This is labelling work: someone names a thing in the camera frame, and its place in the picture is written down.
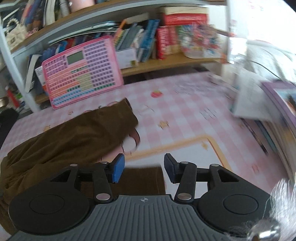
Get white beaded handbag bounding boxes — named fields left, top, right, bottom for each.
left=5, top=19, right=27, bottom=50

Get red and white box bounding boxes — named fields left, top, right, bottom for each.
left=162, top=6, right=210, bottom=26

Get black chair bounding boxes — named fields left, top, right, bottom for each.
left=0, top=108, right=19, bottom=149

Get colourful cartoon print box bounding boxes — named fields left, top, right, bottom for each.
left=178, top=24, right=223, bottom=59

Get white cloth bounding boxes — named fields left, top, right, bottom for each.
left=245, top=39, right=296, bottom=81

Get pink toy learning tablet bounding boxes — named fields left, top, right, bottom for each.
left=42, top=35, right=124, bottom=110

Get stack of large books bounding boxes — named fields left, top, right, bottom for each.
left=240, top=81, right=296, bottom=183

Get pink checkered cartoon desk mat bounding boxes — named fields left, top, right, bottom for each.
left=0, top=71, right=289, bottom=234

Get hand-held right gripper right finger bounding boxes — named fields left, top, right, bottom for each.
left=164, top=153, right=240, bottom=204

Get stack of flat magazines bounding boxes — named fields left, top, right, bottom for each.
left=47, top=21, right=123, bottom=45

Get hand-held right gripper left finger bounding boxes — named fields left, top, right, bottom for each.
left=50, top=153, right=126, bottom=203

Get wooden bookshelf with white frame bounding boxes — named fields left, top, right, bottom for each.
left=0, top=0, right=232, bottom=112

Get open white booklet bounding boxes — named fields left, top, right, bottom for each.
left=231, top=70, right=273, bottom=121

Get row of upright books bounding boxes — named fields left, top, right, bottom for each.
left=113, top=19, right=183, bottom=63

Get brown pants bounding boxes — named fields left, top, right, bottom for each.
left=0, top=97, right=166, bottom=234

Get grey furry sleeve cuff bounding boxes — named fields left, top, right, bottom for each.
left=224, top=178, right=296, bottom=241

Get white leaning book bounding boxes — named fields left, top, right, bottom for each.
left=24, top=54, right=42, bottom=93

